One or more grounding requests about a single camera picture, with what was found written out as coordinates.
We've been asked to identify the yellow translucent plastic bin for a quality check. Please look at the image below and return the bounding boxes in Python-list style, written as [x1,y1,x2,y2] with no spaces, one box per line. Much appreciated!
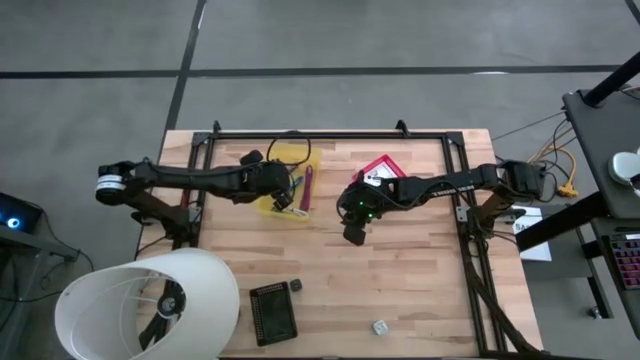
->
[253,142,324,222]

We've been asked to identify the black slanted pole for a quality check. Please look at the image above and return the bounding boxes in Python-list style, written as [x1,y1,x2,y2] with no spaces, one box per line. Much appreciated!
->
[582,52,640,109]

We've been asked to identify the white paper sheet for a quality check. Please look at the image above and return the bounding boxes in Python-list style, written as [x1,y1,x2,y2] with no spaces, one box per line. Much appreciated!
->
[512,205,554,264]

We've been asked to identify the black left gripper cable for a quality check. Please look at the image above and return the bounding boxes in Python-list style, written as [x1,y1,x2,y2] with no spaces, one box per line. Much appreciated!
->
[265,130,313,169]

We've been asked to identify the black lamp socket stand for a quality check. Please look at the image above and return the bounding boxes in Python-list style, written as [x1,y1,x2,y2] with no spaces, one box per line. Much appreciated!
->
[138,278,188,351]

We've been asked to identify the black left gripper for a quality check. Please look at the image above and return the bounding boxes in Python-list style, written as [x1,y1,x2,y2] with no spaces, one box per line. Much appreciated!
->
[240,148,297,212]

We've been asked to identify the backlit computer keyboard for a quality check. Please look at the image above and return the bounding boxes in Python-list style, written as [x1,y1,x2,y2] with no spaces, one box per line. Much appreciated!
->
[607,232,640,291]

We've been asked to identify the black aluminium rig frame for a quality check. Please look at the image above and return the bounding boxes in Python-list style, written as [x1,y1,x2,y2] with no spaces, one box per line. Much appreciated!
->
[184,119,546,360]

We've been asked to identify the magenta braided cable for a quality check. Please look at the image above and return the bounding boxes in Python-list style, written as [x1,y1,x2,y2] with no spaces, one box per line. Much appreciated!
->
[298,164,315,213]

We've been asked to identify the white printed instruction booklet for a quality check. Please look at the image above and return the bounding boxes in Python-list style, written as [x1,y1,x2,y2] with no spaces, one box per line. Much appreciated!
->
[360,159,402,189]

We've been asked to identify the black sleeved cable bundle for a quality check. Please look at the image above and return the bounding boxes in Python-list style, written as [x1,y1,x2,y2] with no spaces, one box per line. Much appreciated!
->
[464,234,544,359]

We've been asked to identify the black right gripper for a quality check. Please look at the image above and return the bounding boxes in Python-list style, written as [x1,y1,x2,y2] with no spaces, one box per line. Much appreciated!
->
[337,172,389,247]

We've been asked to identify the thin grey floor cable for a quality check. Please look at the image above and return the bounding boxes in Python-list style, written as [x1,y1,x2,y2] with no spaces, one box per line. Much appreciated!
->
[492,110,566,142]

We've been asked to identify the white lamp shade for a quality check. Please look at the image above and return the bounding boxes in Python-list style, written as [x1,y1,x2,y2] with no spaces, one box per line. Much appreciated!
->
[53,247,241,360]

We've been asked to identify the dark grey desk top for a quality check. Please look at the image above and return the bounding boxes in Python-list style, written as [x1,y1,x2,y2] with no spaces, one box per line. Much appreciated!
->
[562,87,640,221]

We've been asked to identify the grey metal stand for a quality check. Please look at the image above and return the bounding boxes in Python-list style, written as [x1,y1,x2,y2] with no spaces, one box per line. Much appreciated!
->
[0,227,81,264]

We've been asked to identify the black plastic slotted basket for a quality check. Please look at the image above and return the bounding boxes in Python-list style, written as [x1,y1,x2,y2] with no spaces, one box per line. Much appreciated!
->
[248,280,299,348]

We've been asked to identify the black device with blue light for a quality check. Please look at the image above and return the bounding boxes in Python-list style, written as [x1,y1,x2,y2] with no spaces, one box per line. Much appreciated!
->
[0,192,44,235]

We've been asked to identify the white rounded device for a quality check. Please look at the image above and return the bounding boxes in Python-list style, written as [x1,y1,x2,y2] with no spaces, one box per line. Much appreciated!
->
[607,148,640,187]

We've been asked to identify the yellow floor cable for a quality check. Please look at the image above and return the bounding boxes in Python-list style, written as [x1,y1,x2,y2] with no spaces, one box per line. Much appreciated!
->
[529,144,581,199]

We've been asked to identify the black desk frame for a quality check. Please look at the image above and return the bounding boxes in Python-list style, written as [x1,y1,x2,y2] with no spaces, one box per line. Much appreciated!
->
[514,192,640,341]

